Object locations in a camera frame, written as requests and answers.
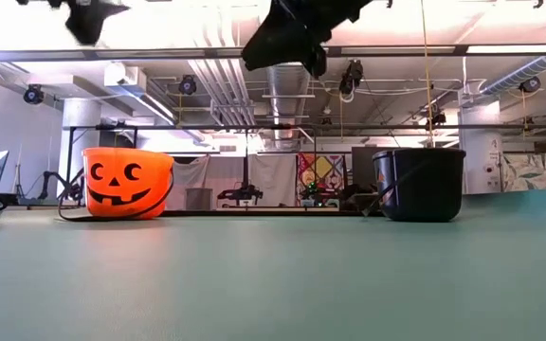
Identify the grey waste bin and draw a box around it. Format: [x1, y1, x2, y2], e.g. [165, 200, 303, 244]
[185, 188, 213, 211]

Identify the grey overhead frame beam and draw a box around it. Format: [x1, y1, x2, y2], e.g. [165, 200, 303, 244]
[0, 45, 546, 62]

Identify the colourful patchwork quilt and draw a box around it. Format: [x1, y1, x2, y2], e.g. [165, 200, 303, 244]
[297, 152, 346, 200]

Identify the leaf patterned wall panel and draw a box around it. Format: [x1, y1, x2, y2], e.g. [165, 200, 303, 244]
[502, 152, 546, 190]

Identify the black pumpkin bucket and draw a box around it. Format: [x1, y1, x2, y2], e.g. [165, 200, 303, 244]
[361, 147, 467, 223]

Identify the black hanging cable reel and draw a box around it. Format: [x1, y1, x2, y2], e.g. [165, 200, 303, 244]
[338, 60, 365, 96]

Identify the white hanging sheet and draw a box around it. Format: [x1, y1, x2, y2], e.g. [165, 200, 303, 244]
[247, 153, 299, 208]
[166, 154, 248, 211]

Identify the yellow hanging cable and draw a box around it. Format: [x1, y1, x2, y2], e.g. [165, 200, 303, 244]
[419, 0, 436, 148]

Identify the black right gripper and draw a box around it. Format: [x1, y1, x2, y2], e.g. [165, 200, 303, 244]
[241, 0, 373, 80]

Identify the black ceiling camera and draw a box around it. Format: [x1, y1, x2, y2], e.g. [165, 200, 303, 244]
[178, 74, 198, 96]
[23, 83, 46, 106]
[519, 75, 542, 95]

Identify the orange pumpkin bucket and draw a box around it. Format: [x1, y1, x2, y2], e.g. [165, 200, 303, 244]
[57, 146, 175, 223]

